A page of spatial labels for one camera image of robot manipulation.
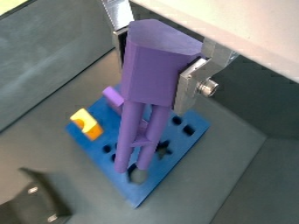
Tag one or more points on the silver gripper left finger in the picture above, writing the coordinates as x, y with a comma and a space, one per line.
118, 17

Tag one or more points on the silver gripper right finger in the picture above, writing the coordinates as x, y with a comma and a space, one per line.
195, 80

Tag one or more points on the purple three prong object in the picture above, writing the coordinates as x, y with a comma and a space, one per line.
157, 53

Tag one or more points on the black curved fixture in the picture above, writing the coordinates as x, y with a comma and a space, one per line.
37, 204

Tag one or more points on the small purple block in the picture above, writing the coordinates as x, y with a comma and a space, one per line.
114, 99

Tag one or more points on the blue shape sorter block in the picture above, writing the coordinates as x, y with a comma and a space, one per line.
135, 141

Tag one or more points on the yellow notched block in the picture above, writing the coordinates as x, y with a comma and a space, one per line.
86, 124

